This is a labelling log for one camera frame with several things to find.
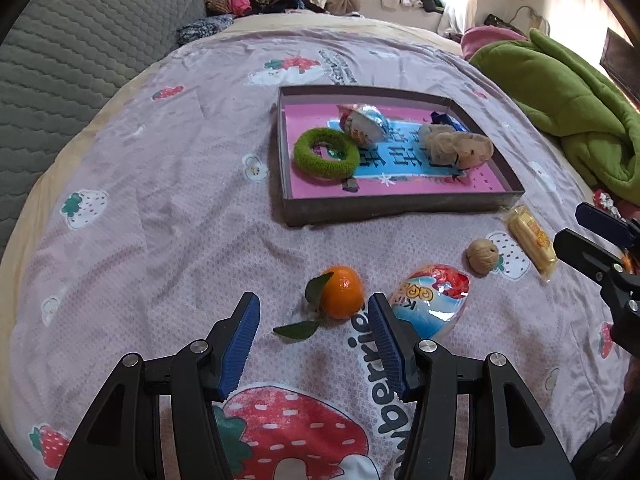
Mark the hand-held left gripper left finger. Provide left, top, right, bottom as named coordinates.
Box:
left=54, top=291, right=261, bottom=480

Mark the pink and blue book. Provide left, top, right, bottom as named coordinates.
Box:
left=282, top=102, right=506, bottom=201

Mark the beige plush toy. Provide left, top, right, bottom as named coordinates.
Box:
left=417, top=122, right=495, bottom=171

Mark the shallow grey cardboard box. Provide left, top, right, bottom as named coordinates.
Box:
left=274, top=85, right=526, bottom=227

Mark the small blue packet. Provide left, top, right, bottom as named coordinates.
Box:
left=430, top=111, right=468, bottom=133

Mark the red white candy packet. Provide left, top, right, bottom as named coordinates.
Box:
left=592, top=189, right=623, bottom=218

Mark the green fleece blanket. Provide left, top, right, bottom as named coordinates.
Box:
left=470, top=27, right=640, bottom=206

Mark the dark floral cloth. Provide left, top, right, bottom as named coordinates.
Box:
left=177, top=14, right=236, bottom=46

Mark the black television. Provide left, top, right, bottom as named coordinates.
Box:
left=605, top=27, right=640, bottom=106

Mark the egg-shaped toy packet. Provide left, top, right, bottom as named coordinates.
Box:
left=390, top=263, right=471, bottom=341
left=337, top=103, right=390, bottom=148

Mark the yellow snack packet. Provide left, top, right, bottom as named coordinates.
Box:
left=502, top=204, right=558, bottom=283

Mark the cream mattress sheet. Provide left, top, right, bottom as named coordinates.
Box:
left=0, top=11, right=601, bottom=311

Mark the tangerine with green leaves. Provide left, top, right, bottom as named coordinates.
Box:
left=272, top=265, right=366, bottom=343

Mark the grey quilted headboard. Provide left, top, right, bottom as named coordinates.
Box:
left=0, top=0, right=208, bottom=256

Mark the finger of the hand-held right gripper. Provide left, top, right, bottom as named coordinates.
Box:
left=552, top=228, right=640, bottom=288
left=575, top=201, right=640, bottom=251

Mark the green fluffy hair ring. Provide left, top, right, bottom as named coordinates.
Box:
left=293, top=127, right=360, bottom=181

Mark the white cable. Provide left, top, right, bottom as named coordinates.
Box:
left=512, top=6, right=551, bottom=36

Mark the brown walnut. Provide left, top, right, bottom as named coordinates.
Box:
left=466, top=238, right=502, bottom=277

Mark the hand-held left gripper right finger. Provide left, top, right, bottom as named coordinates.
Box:
left=366, top=292, right=578, bottom=480

